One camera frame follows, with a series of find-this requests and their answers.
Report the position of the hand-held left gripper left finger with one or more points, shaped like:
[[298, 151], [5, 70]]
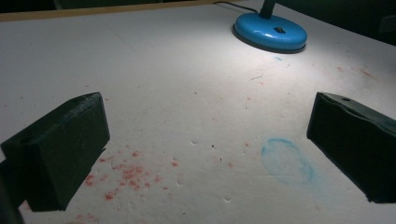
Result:
[[59, 149]]

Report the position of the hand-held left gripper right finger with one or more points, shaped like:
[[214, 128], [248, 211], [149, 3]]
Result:
[[355, 140]]

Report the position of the blue desk lamp base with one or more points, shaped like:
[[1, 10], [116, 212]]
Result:
[[270, 31]]

